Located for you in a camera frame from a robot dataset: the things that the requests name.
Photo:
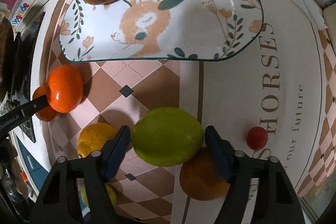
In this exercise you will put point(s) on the bright orange tangerine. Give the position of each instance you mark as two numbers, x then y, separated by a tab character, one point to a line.
64	88

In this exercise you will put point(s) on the white tissue paper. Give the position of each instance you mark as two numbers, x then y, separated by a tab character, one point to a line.
313	12

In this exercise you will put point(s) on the green lime fruit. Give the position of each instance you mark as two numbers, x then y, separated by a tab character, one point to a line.
167	136

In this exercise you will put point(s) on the dark orange fruit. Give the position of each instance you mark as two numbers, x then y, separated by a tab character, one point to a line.
199	178

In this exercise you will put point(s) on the floral white plate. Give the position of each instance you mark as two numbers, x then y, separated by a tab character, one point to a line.
203	30

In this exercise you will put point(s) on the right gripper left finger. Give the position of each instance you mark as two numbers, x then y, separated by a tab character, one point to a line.
58	200

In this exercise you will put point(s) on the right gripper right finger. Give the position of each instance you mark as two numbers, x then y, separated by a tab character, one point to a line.
264	182

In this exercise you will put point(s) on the red cherry tomato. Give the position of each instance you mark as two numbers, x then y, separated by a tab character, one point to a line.
256	138

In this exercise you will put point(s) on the checkered table mat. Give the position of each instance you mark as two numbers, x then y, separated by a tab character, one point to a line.
283	82

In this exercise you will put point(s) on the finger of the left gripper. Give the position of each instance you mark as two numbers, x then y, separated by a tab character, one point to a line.
21	114

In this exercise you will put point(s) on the black stove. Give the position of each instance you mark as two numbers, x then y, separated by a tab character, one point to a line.
20	91

